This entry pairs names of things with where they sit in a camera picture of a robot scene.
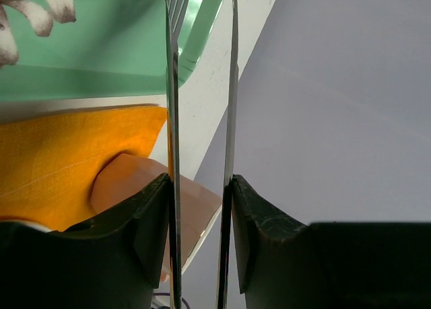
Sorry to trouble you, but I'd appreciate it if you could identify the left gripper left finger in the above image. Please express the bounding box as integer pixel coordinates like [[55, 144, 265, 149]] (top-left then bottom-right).
[[1, 174, 170, 308]]

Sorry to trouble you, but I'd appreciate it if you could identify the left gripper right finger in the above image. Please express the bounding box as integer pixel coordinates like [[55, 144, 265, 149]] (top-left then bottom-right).
[[232, 175, 430, 308]]

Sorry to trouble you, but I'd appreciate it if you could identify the green floral tray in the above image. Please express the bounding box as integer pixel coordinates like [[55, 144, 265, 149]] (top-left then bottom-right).
[[0, 0, 230, 103]]

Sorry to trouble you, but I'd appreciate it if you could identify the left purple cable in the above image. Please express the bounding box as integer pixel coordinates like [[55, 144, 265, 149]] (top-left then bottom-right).
[[153, 290, 193, 309]]

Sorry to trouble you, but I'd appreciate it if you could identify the pink and white mug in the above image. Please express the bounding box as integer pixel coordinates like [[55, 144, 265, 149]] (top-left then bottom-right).
[[90, 153, 222, 273]]

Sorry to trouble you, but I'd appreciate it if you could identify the orange cartoon placemat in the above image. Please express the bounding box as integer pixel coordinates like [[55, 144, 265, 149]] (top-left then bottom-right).
[[1, 106, 167, 231]]

